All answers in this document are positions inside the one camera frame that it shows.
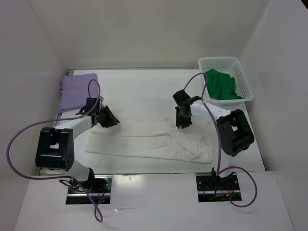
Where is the cream white t-shirt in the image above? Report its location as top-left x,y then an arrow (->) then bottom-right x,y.
85,115 -> 214,164

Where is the purple t-shirt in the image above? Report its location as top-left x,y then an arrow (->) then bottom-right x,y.
58,73 -> 98,114

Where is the green t-shirt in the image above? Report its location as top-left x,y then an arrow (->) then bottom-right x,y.
205,69 -> 242,100

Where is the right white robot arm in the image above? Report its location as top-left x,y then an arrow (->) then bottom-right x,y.
176,100 -> 255,179

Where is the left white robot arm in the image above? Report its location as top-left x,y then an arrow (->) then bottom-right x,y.
35,106 -> 120,188

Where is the white plastic basket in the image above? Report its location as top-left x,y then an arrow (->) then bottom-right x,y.
198,56 -> 254,105

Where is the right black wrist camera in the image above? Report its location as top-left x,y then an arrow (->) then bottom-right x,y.
172,90 -> 191,106

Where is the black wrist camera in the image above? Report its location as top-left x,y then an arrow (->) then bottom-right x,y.
172,90 -> 191,106
84,97 -> 102,113

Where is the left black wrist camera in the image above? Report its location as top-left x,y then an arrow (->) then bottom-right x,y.
84,97 -> 102,113

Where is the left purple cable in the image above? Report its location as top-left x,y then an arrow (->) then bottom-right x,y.
6,79 -> 109,222

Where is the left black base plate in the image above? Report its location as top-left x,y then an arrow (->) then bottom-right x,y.
59,176 -> 112,205

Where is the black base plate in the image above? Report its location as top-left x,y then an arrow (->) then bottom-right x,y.
59,176 -> 112,205
195,173 -> 242,203

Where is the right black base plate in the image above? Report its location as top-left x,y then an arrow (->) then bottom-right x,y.
195,173 -> 242,203

